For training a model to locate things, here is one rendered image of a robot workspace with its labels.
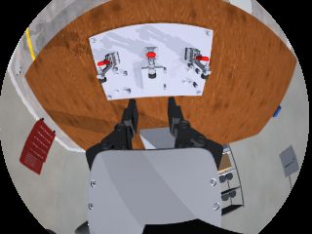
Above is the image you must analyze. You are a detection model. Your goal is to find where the black toggle clamp with red handle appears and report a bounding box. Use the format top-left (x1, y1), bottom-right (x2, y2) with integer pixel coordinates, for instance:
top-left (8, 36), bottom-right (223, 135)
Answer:
top-left (97, 52), bottom-right (120, 83)

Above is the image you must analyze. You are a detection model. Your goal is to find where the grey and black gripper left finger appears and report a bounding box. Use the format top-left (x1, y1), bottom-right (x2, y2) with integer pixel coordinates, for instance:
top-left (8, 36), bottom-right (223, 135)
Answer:
top-left (86, 98), bottom-right (138, 171)

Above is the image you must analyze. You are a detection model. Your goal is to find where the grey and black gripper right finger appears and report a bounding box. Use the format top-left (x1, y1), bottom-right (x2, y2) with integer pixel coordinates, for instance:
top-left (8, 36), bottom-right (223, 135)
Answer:
top-left (168, 97), bottom-right (223, 170)

